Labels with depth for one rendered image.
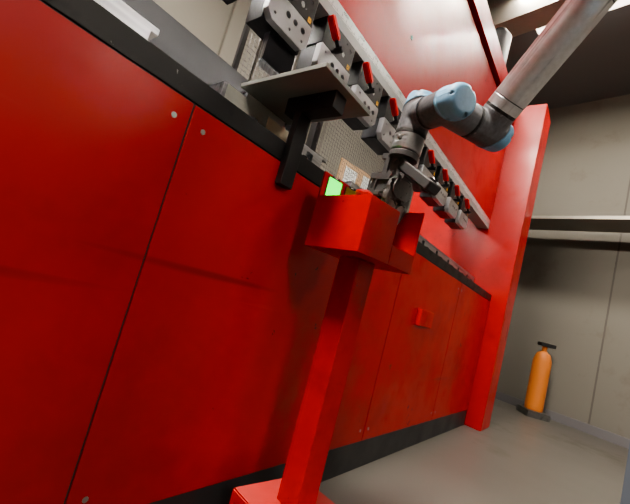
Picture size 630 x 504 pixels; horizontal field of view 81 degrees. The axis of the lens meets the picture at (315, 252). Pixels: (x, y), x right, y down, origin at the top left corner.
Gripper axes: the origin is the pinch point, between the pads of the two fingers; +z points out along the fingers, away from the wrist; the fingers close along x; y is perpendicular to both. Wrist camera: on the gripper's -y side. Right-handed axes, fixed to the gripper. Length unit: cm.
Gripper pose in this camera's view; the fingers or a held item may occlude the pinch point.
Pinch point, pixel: (385, 233)
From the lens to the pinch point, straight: 88.7
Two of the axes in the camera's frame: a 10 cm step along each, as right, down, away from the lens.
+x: -6.9, -2.7, -6.7
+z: -3.2, 9.5, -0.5
